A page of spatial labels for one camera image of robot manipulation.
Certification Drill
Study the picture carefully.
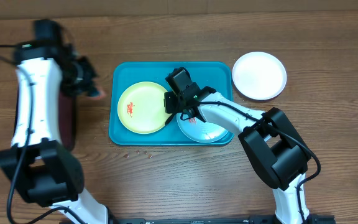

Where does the light blue plate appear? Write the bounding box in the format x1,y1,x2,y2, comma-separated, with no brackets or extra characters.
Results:
176,113,233,144

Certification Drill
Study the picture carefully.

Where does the green and red sponge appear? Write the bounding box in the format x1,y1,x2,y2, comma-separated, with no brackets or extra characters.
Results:
87,87,106,100

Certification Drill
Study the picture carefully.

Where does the yellow-green plate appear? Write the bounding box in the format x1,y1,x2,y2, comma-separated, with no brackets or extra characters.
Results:
117,82,170,134

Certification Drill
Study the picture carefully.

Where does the white plate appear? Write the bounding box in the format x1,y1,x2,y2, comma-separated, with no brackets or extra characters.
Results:
232,52,287,101

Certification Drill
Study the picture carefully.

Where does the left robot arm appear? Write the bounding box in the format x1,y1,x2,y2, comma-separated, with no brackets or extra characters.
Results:
0,19,116,223

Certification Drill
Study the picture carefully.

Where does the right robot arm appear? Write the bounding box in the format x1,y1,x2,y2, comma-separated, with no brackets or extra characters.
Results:
164,67,321,223

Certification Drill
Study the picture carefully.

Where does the black tray with maroon inside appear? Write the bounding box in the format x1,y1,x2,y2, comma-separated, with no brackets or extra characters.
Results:
58,92,76,151

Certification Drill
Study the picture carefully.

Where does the teal plastic tray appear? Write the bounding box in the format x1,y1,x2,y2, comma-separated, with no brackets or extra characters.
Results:
109,61,233,146

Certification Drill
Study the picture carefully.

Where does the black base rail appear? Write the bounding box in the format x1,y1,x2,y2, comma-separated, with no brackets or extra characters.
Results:
118,214,336,224

